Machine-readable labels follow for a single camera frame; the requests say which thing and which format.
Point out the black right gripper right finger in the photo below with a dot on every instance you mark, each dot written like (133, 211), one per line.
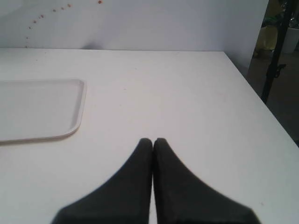
(182, 198)

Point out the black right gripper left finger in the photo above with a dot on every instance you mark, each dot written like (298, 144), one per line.
(123, 199)

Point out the white rectangular plastic tray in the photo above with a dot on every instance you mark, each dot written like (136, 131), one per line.
(40, 109)

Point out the yellow object in background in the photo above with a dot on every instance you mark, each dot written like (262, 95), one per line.
(267, 38)

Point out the black tripod pole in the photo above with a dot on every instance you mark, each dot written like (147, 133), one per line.
(273, 69)

